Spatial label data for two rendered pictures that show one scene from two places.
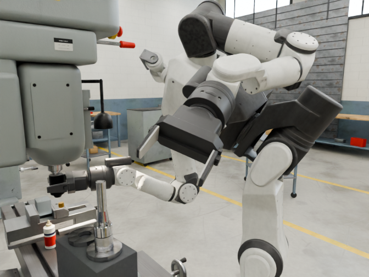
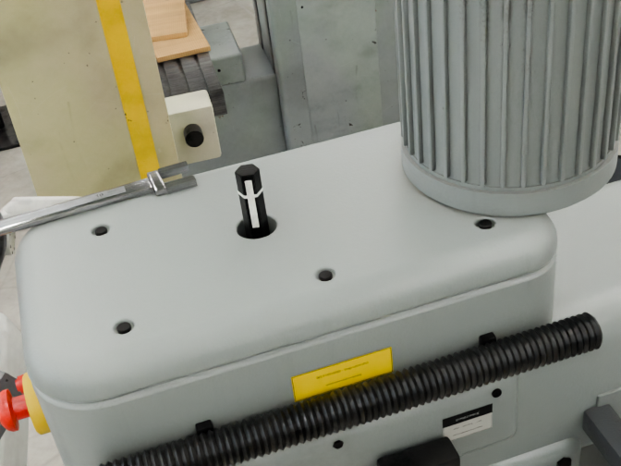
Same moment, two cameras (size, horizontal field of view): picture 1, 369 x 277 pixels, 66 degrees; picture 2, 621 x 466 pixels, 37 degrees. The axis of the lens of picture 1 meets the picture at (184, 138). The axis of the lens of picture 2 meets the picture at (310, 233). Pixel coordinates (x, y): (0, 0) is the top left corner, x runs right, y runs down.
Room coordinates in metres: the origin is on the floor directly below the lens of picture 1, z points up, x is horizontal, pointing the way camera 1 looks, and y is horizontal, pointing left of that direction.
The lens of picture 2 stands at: (1.53, 0.78, 2.37)
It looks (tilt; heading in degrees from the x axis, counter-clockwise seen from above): 36 degrees down; 206
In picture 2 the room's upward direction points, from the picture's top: 7 degrees counter-clockwise
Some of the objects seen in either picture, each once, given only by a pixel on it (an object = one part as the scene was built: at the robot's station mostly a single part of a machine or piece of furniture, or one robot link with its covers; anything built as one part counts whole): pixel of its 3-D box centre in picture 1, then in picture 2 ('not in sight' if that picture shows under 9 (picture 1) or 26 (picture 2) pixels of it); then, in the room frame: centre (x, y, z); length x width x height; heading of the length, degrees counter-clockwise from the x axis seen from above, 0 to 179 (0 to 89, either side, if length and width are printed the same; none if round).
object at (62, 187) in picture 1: (57, 188); not in sight; (0.89, 0.42, 1.23); 0.06 x 0.02 x 0.03; 114
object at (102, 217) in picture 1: (101, 202); not in sight; (0.67, 0.21, 1.27); 0.03 x 0.03 x 0.11
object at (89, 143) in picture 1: (84, 119); not in sight; (1.01, 0.36, 1.45); 0.04 x 0.04 x 0.21; 39
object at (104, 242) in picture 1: (104, 237); not in sight; (0.67, 0.21, 1.18); 0.05 x 0.05 x 0.06
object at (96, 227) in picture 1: (102, 225); not in sight; (0.67, 0.21, 1.21); 0.05 x 0.05 x 0.01
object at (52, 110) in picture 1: (49, 114); not in sight; (0.94, 0.45, 1.47); 0.21 x 0.19 x 0.32; 39
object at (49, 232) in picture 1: (49, 233); not in sight; (1.01, 0.52, 1.01); 0.04 x 0.04 x 0.11
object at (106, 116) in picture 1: (102, 120); not in sight; (1.10, 0.32, 1.43); 0.07 x 0.07 x 0.06
